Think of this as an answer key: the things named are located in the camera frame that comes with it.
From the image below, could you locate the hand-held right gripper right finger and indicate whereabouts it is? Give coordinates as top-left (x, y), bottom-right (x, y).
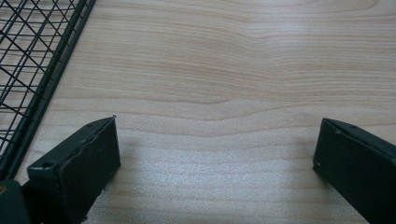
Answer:
top-left (312, 118), bottom-right (396, 224)

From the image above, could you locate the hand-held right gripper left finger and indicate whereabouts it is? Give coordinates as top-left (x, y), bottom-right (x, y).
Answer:
top-left (26, 115), bottom-right (121, 224)

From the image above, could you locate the black wire basket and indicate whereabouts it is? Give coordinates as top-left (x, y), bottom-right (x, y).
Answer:
top-left (0, 0), bottom-right (97, 181)

